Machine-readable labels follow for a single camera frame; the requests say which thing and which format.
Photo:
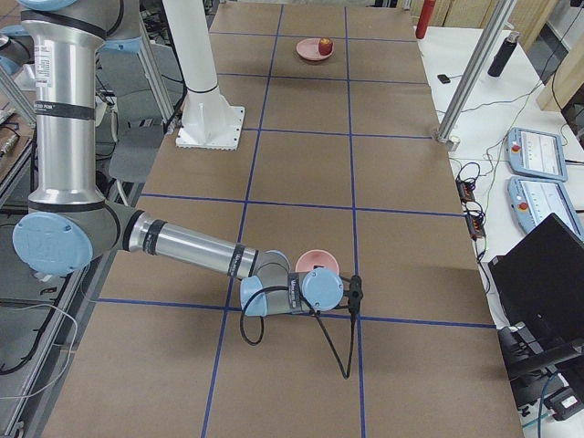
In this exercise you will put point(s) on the upper orange black adapter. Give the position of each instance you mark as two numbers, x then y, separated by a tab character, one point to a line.
465	191

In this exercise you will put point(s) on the aluminium frame post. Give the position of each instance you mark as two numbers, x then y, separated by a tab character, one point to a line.
485	45

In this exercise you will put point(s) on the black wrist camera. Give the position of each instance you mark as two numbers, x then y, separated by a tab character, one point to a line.
355	295

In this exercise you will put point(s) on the upper teach pendant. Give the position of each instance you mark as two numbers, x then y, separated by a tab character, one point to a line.
536	154

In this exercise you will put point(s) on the black water bottle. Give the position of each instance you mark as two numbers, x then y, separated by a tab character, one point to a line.
503	55

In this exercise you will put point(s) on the orange black adapter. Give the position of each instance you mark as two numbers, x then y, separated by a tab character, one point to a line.
475	226
465	191

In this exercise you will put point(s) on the lower teach pendant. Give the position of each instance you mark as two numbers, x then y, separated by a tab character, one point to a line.
534	199

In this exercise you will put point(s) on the black power supply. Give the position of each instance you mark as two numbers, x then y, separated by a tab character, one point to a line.
564	404

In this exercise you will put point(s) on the pink bowl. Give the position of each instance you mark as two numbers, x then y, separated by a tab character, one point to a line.
317	258

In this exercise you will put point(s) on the small black device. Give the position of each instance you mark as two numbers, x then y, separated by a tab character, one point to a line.
444	79

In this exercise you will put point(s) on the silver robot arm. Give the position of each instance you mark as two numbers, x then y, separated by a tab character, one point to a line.
70	222
17	48

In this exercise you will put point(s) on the white pedestal column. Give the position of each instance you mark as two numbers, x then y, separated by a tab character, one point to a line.
208	120

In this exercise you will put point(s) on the red yellow apple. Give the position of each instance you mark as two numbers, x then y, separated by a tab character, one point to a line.
325	47

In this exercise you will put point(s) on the lower orange black adapter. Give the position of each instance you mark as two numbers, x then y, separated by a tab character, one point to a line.
475	226

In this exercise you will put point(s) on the black laptop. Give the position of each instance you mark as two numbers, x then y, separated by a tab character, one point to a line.
542	276

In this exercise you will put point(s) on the pink plate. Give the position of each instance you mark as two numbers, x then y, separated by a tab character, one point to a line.
308	49

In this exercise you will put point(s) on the red bottle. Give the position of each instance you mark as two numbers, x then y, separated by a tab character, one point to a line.
425	18

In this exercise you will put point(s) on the teach pendant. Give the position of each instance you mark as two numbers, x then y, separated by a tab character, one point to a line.
534	199
536	154

